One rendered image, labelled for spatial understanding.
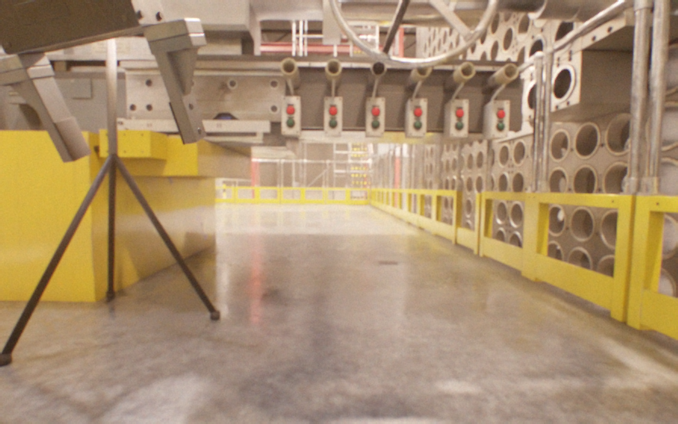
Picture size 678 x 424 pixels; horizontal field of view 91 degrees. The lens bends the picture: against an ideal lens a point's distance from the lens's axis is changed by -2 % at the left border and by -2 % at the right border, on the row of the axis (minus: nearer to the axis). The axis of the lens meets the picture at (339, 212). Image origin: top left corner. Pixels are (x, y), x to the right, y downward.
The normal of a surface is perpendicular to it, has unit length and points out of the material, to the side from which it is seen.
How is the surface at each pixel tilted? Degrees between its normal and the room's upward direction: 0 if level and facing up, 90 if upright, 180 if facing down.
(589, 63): 90
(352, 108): 90
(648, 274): 90
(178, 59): 113
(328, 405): 0
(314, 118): 90
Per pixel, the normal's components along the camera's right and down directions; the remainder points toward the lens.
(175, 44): -0.06, 0.46
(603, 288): -1.00, -0.01
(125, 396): 0.01, -1.00
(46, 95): 0.99, -0.11
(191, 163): 0.02, 0.07
